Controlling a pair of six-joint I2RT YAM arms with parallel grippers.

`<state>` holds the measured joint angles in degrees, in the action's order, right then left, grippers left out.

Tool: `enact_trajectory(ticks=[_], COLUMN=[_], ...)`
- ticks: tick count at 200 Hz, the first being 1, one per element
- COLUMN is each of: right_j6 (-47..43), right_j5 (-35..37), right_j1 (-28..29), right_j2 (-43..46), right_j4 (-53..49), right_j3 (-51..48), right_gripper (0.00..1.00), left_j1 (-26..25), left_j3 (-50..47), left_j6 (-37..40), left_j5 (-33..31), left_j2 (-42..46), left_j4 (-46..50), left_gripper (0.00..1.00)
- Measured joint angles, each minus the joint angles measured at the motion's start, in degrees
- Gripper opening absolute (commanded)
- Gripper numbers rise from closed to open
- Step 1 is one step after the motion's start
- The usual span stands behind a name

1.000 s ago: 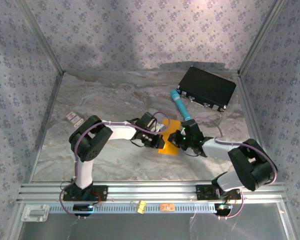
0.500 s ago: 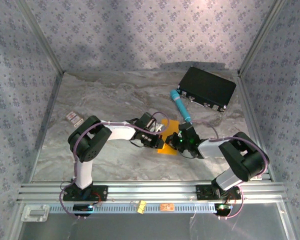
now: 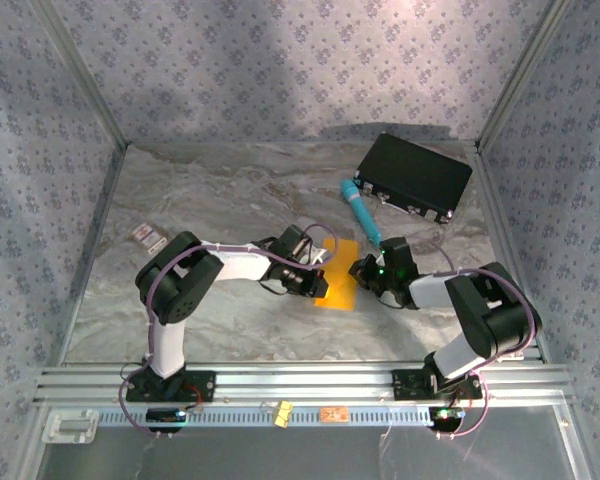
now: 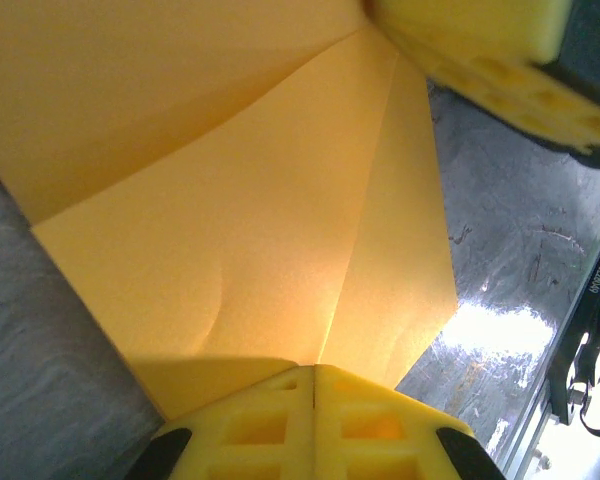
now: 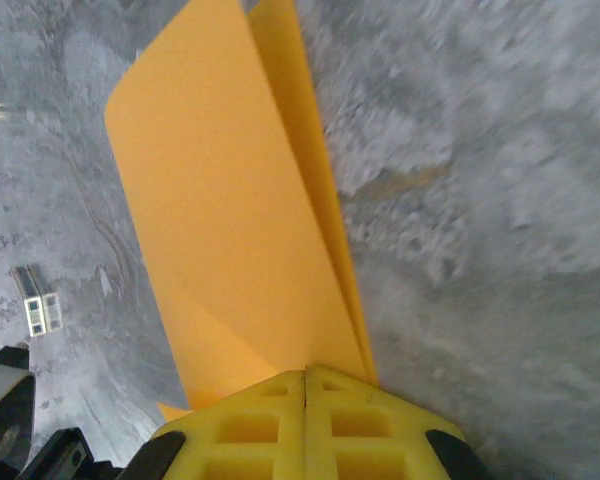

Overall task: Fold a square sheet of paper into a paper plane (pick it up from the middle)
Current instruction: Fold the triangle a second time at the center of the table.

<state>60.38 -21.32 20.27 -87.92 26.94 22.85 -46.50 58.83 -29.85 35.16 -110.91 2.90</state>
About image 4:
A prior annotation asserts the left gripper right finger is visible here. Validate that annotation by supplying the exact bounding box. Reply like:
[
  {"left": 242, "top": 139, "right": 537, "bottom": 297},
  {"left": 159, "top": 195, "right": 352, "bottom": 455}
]
[{"left": 313, "top": 363, "right": 506, "bottom": 480}]

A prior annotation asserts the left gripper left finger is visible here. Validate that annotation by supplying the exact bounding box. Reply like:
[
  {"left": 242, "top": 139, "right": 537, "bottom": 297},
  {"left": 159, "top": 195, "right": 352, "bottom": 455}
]
[{"left": 124, "top": 367, "right": 315, "bottom": 480}]

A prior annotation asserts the orange paper sheet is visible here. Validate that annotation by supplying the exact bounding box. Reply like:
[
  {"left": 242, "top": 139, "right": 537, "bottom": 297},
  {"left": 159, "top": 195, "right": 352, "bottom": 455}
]
[{"left": 0, "top": 0, "right": 460, "bottom": 421}]

